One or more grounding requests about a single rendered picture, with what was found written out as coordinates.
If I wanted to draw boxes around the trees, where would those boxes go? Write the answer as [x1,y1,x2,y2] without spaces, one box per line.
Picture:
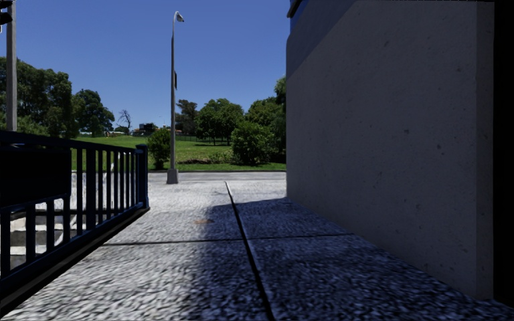
[0,56,116,139]
[175,75,288,167]

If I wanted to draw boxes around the grey street lamp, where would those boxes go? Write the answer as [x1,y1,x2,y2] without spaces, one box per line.
[166,11,185,185]

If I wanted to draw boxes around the tree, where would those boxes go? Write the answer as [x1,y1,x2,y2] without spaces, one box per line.
[117,109,133,131]
[146,127,172,171]

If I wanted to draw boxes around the pale concrete building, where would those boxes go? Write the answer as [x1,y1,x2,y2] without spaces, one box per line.
[286,0,514,308]

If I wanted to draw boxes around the dark stairway railing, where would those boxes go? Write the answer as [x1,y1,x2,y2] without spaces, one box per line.
[0,130,150,302]

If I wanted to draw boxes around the traffic light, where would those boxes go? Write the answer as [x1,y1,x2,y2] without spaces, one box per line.
[0,0,18,132]

